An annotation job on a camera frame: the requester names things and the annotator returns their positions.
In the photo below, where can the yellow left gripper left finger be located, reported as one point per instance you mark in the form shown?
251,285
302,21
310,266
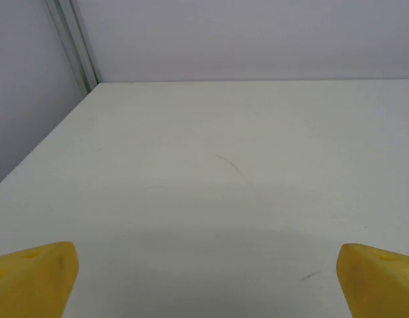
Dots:
28,285

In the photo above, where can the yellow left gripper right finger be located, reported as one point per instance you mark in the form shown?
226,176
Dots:
380,288

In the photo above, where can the aluminium frame post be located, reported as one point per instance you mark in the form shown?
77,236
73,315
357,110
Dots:
75,46

